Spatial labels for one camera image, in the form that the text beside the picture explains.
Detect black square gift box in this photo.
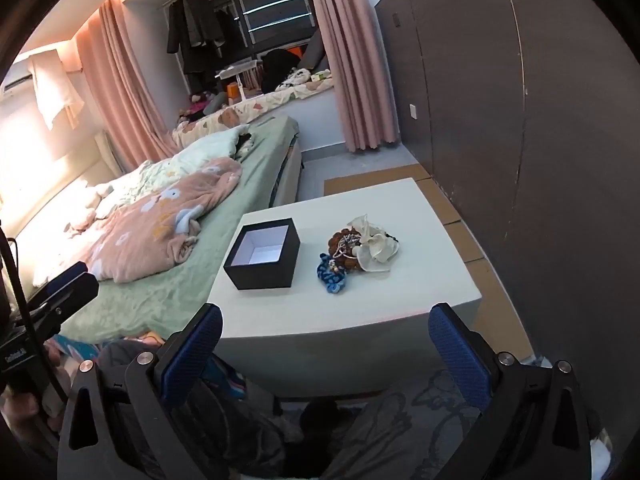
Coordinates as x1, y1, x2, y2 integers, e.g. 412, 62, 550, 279
224, 218, 300, 290

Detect white cloth pouch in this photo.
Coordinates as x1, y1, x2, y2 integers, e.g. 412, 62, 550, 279
348, 214, 400, 273

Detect blue fabric scrunchie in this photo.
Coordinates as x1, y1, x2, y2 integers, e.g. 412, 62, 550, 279
317, 254, 347, 294

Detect brown wooden bead bracelet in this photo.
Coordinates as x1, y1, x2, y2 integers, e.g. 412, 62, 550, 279
326, 227, 362, 271

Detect person's left hand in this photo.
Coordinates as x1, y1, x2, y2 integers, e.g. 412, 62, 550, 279
1, 340, 64, 445

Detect brown cardboard sheet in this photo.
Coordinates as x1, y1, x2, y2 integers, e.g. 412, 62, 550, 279
323, 164, 535, 361

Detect pink floral fleece blanket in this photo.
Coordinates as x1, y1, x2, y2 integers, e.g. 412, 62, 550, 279
70, 157, 242, 284

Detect white bedside table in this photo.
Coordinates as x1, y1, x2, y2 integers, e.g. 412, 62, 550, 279
208, 179, 482, 399

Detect green bed sheet mattress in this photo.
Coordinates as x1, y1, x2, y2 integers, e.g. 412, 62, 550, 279
61, 115, 302, 344

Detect light green pillow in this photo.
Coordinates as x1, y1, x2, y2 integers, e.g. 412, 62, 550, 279
167, 125, 248, 174

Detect floral window seat cushion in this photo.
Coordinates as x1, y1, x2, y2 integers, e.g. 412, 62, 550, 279
171, 77, 334, 148

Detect pink curtain left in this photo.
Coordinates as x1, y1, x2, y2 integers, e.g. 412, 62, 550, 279
76, 0, 178, 169

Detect pink curtain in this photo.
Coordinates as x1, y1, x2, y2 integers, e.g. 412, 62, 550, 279
312, 0, 398, 152
76, 0, 178, 169

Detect dark brown wardrobe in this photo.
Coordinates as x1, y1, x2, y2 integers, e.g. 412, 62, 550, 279
373, 0, 640, 361

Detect white air conditioner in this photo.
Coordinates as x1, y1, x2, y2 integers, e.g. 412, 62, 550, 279
1, 60, 32, 98

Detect hanging dark clothes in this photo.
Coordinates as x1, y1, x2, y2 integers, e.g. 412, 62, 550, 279
167, 0, 245, 93

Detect pink curtain right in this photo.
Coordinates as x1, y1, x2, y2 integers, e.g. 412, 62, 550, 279
312, 0, 398, 152

